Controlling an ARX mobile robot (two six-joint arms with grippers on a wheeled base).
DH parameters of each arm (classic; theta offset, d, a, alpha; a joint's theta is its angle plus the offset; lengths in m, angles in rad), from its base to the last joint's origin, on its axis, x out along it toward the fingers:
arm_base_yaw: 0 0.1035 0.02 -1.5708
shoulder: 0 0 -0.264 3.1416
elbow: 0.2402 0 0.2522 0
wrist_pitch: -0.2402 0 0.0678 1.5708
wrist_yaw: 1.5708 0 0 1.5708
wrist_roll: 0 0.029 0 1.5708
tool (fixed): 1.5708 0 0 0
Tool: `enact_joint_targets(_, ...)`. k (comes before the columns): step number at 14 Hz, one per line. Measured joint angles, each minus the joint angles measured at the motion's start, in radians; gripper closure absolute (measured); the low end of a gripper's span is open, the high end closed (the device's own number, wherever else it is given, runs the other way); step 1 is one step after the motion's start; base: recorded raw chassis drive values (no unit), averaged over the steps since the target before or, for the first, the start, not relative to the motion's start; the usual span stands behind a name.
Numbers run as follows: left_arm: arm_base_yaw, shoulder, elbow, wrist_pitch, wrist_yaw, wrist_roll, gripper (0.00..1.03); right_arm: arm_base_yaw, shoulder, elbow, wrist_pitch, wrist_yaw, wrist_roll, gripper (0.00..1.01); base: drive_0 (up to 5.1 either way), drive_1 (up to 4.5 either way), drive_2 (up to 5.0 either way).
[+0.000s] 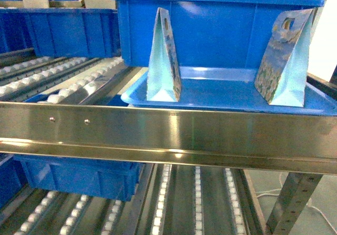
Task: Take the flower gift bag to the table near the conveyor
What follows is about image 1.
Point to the grey office chair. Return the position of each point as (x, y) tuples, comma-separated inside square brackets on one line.
[(36, 3)]

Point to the flower gift bag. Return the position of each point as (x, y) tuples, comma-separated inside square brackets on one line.
[(281, 78), (163, 77)]

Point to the blue crate on left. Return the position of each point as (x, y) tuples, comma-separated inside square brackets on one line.
[(71, 32)]

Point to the light blue plastic tray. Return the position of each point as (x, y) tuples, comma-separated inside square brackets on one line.
[(227, 89)]

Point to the steel rack front rail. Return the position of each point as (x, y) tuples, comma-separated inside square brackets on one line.
[(279, 142)]

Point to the large blue plastic crate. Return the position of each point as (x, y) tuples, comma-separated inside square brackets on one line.
[(207, 33)]

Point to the blue crate lower shelf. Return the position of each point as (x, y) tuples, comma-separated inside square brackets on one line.
[(114, 180)]

